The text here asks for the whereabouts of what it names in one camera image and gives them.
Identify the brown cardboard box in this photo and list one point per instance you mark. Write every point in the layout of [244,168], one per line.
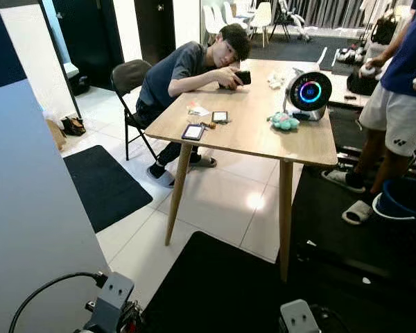
[55,133]

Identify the black smartphone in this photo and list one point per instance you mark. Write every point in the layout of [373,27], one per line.
[245,78]

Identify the grey curtain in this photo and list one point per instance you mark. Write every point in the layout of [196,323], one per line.
[340,10]

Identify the white board with black frame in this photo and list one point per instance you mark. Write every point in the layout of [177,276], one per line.
[35,62]

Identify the white slipper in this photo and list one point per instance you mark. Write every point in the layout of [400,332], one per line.
[357,211]
[343,180]

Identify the black bag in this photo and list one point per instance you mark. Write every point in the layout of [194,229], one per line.
[362,84]

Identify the light wooden table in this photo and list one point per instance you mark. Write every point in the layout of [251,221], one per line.
[249,132]

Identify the light grey partition panel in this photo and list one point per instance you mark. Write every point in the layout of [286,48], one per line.
[35,208]

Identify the blue card holder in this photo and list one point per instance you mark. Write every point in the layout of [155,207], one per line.
[193,132]

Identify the teal plush toy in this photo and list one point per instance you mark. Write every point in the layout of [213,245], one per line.
[284,122]

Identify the small black floor mat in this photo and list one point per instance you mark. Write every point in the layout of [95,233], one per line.
[104,186]

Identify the black textured foam mat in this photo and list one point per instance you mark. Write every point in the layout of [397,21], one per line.
[333,236]

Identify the seated person's right hand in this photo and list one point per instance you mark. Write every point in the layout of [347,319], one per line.
[231,78]

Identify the small dark object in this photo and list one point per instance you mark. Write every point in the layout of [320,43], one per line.
[209,125]

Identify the grey sandal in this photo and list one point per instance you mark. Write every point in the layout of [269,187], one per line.
[159,175]
[203,161]

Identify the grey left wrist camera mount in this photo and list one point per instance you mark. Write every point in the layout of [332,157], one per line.
[111,298]

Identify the dark door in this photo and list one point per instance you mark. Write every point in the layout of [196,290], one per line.
[152,28]
[90,35]

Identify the seated person in grey shirt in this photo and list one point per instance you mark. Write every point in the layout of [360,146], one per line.
[166,76]

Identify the seated person's right forearm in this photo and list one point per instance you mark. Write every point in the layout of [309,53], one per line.
[201,80]

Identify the brown shoes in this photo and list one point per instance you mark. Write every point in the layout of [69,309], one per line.
[73,127]

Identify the blue bucket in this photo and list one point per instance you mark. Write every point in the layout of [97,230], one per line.
[405,198]

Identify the large smooth black mat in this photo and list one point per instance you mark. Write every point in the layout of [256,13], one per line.
[222,291]

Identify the black folding chair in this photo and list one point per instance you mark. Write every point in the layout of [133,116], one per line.
[128,76]

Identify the standing person in blue shirt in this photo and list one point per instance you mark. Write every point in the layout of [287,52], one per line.
[402,55]

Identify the white crumpled wrapper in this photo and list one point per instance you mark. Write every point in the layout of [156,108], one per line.
[274,82]

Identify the black backpack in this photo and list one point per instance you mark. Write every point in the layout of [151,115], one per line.
[385,31]

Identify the white packet with orange mark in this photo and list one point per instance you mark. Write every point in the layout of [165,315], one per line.
[197,109]

